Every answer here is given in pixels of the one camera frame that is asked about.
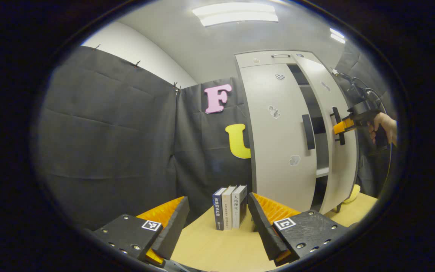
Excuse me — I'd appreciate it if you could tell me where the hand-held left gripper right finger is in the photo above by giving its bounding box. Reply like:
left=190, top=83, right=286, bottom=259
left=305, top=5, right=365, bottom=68
left=248, top=193, right=348, bottom=267

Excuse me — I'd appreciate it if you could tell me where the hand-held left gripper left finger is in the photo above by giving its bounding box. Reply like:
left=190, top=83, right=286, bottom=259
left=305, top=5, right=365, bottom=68
left=91, top=196, right=190, bottom=269

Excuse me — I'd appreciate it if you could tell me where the black door handle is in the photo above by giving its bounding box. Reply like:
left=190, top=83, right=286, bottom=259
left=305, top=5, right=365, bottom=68
left=330, top=107, right=346, bottom=146
left=302, top=114, right=316, bottom=150

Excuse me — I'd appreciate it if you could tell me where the grey shoe cabinet door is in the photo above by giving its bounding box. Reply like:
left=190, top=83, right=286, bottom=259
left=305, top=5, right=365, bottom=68
left=293, top=56, right=359, bottom=215
left=239, top=63, right=318, bottom=213

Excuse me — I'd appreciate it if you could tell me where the grey double-door shoe cabinet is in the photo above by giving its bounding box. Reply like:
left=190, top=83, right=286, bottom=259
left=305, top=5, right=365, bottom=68
left=234, top=50, right=359, bottom=216

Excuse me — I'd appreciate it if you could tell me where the white and black book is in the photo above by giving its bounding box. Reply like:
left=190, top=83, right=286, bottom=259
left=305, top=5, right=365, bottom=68
left=232, top=185, right=247, bottom=229

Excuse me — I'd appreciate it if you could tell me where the beige book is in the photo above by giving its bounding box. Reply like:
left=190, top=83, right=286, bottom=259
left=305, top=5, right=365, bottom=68
left=221, top=185, right=237, bottom=230

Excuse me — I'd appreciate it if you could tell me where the dark blue book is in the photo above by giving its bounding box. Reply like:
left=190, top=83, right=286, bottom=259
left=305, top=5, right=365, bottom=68
left=213, top=188, right=227, bottom=231

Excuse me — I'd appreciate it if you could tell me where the yellow plush toy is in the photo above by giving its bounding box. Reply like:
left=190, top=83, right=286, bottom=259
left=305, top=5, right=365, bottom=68
left=344, top=184, right=361, bottom=204

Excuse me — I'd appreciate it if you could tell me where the small ceiling light panel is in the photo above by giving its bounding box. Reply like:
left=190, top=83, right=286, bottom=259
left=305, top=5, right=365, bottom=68
left=329, top=28, right=346, bottom=44

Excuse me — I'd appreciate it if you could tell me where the black backdrop cloth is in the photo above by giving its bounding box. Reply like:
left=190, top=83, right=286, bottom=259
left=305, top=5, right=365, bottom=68
left=38, top=40, right=397, bottom=231

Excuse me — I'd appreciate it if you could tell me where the large ceiling light panel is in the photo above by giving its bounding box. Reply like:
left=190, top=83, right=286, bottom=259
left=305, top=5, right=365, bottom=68
left=192, top=2, right=279, bottom=27

